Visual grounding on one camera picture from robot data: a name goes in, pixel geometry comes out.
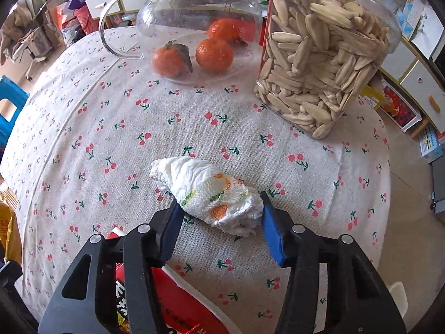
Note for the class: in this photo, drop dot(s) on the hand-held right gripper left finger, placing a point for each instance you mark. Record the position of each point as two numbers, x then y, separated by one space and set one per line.
170 236

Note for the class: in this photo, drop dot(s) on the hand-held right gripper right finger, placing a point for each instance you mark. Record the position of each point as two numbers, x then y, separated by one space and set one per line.
276 233

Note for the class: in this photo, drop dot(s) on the yellow snack bag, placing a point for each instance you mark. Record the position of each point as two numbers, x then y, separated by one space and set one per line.
8 229

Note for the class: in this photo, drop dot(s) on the printed tissue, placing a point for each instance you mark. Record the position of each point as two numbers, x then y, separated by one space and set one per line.
205 191

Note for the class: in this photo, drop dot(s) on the red snack packet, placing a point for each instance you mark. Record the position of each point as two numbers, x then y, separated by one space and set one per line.
180 302

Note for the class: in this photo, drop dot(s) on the cherry print tablecloth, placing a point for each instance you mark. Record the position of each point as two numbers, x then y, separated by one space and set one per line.
104 128

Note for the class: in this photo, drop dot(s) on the yellow printed cardboard carton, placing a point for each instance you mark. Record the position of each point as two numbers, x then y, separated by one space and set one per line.
372 97

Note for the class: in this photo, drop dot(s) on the blue plastic stool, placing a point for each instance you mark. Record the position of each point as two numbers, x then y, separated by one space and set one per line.
10 108

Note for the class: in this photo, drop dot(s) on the white storage box red print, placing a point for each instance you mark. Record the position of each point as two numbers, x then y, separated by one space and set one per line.
399 106

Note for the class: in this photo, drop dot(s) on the tangerine with leaf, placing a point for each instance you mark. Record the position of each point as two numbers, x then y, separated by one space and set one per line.
172 59

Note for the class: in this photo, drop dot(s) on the clear jar of seeds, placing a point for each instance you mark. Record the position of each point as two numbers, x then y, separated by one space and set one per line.
313 59

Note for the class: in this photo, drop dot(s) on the blue white cardboard box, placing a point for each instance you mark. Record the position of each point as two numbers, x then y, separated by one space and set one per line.
431 144

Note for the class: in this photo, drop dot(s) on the white cabinet drawer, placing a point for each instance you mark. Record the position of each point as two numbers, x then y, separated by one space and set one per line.
424 94
100 1
396 57

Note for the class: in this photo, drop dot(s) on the glass teapot with bamboo lid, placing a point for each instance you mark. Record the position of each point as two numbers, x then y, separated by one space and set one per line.
167 17

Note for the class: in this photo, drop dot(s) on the beige hanging clothing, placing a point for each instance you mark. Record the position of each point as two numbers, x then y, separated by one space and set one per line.
24 38

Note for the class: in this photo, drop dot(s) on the orange plastic bag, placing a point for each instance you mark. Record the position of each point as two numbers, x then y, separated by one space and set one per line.
64 15

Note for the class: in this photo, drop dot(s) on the white paper bag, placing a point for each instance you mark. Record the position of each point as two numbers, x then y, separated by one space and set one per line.
429 31

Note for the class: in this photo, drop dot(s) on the purple cloth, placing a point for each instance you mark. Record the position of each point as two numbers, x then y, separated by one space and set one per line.
77 0

